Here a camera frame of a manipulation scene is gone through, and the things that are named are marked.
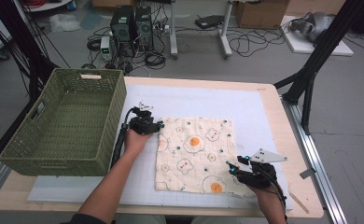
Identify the white power supply unit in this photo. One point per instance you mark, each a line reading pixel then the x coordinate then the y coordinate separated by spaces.
pixel 105 46

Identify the thin wooden stick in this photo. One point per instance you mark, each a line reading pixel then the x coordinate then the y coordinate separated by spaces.
pixel 300 202

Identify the grey headset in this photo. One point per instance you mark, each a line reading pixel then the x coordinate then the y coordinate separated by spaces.
pixel 314 25

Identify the clear plastic bag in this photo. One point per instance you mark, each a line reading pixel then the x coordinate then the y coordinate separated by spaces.
pixel 64 22

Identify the large black computer tower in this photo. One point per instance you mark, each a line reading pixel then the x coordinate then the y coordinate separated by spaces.
pixel 122 28

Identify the black flat device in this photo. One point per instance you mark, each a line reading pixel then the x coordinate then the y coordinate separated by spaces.
pixel 208 21

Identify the slim black computer tower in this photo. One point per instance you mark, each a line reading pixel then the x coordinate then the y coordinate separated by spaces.
pixel 144 28

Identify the white grid mat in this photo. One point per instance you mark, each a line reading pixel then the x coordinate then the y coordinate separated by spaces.
pixel 202 99

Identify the white floor board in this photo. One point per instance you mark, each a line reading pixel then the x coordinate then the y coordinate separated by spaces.
pixel 298 45

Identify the cream egg print cloth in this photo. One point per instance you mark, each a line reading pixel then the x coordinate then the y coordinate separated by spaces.
pixel 198 161

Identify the green woven basket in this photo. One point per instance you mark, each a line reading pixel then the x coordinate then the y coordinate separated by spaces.
pixel 77 118

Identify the person's left hand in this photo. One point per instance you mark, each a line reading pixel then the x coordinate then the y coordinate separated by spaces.
pixel 136 141

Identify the person's grey trousers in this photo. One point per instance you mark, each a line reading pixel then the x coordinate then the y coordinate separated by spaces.
pixel 146 219

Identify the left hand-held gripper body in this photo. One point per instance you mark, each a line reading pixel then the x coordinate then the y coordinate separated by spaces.
pixel 142 123

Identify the grey tape piece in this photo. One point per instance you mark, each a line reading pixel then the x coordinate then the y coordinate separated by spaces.
pixel 307 173

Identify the person's right hand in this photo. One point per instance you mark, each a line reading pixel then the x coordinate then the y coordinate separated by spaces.
pixel 265 194

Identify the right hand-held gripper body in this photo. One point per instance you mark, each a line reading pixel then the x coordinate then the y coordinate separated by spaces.
pixel 261 172

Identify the teal floor sheet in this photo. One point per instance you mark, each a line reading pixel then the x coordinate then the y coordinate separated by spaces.
pixel 91 19

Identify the large cardboard box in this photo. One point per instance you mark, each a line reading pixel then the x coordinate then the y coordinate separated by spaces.
pixel 261 14

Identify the white desk leg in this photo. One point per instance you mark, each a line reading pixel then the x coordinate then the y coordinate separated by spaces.
pixel 173 31
pixel 224 37

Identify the aluminium rail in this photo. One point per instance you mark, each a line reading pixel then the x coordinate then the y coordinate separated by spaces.
pixel 317 161

